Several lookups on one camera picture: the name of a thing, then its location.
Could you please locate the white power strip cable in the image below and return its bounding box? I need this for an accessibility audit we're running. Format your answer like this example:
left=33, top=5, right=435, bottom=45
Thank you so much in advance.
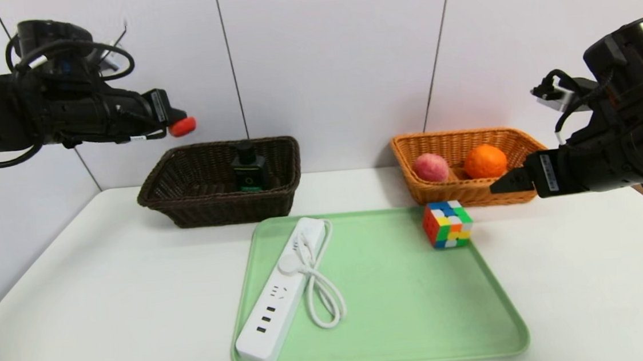
left=275, top=217, right=348, bottom=331

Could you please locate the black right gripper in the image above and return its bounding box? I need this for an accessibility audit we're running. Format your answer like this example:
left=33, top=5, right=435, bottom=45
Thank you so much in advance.
left=486, top=130, right=631, bottom=202

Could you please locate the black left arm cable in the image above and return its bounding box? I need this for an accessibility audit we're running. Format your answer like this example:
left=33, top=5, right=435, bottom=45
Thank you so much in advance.
left=3, top=23, right=137, bottom=89

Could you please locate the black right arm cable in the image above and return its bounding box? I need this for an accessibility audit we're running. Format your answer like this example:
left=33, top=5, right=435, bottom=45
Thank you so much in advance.
left=548, top=65, right=620, bottom=145

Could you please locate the orange fruit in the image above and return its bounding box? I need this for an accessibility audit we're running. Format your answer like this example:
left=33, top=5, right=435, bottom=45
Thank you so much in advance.
left=462, top=142, right=509, bottom=180

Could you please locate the pink red peach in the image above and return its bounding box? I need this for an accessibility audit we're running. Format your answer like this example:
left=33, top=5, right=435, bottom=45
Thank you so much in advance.
left=411, top=152, right=451, bottom=185

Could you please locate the white power strip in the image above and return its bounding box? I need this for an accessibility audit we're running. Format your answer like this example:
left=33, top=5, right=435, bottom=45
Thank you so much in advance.
left=226, top=215, right=337, bottom=361

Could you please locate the dark brown wicker basket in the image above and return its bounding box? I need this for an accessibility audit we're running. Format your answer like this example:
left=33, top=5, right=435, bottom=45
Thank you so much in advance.
left=134, top=135, right=306, bottom=232

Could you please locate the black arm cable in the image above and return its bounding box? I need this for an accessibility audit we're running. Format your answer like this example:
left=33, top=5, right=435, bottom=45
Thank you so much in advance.
left=3, top=23, right=137, bottom=89
left=548, top=65, right=620, bottom=145

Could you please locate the light green plastic tray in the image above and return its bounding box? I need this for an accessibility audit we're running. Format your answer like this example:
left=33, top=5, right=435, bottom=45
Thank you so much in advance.
left=221, top=198, right=530, bottom=361

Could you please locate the orange wicker basket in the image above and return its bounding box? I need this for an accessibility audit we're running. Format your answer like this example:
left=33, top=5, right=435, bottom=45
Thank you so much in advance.
left=390, top=123, right=553, bottom=214

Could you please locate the colourful puzzle cube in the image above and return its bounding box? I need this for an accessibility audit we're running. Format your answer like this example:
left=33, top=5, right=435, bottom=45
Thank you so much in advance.
left=421, top=199, right=475, bottom=250

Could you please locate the black pump bottle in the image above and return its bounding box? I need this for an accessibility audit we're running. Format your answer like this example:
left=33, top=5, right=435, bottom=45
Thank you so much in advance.
left=229, top=141, right=272, bottom=194

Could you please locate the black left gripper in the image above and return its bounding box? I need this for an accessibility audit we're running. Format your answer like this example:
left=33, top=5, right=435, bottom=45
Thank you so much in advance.
left=102, top=82, right=189, bottom=142

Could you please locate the small red toy fruit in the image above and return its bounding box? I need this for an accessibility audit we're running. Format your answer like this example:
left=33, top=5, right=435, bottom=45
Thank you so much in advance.
left=169, top=116, right=198, bottom=138

